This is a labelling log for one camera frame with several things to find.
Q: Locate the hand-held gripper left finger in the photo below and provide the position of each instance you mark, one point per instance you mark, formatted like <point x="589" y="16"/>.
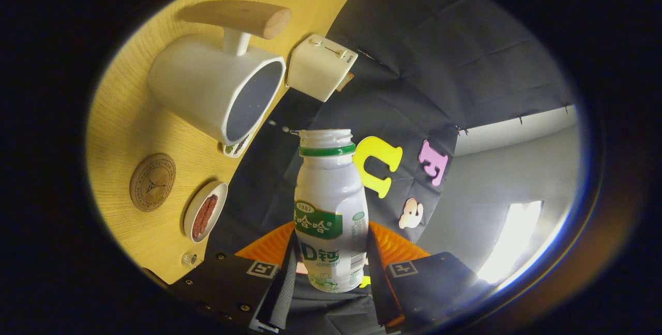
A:
<point x="227" y="283"/>

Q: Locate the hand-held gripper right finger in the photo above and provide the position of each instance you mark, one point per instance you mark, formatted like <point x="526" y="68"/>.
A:
<point x="434" y="283"/>

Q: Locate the round cork coaster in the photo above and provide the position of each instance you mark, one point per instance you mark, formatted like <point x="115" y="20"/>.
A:
<point x="152" y="182"/>

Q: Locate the white juice bottle green label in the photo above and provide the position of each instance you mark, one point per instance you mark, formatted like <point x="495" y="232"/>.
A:
<point x="328" y="190"/>

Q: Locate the clear plastic water bottle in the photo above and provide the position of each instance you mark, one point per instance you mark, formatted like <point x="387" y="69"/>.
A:
<point x="189" y="259"/>

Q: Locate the red meat slice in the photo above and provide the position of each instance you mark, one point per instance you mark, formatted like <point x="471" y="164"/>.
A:
<point x="211" y="204"/>
<point x="199" y="224"/>

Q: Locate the white round plate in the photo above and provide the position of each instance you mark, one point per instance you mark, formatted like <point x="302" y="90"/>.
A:
<point x="192" y="211"/>

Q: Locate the bright ceiling light panel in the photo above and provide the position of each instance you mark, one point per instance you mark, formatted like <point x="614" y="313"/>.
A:
<point x="509" y="242"/>

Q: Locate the white divided dish with beans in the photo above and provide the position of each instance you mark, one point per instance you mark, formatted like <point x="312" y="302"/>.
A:
<point x="238" y="146"/>

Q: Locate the wooden table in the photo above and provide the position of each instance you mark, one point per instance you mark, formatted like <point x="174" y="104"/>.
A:
<point x="124" y="128"/>

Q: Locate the brown toast slice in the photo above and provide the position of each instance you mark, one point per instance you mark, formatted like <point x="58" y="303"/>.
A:
<point x="345" y="81"/>

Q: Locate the cream toaster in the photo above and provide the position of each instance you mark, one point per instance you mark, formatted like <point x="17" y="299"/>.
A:
<point x="315" y="66"/>

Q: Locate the black backdrop cloth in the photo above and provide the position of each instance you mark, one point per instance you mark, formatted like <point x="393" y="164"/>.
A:
<point x="439" y="40"/>

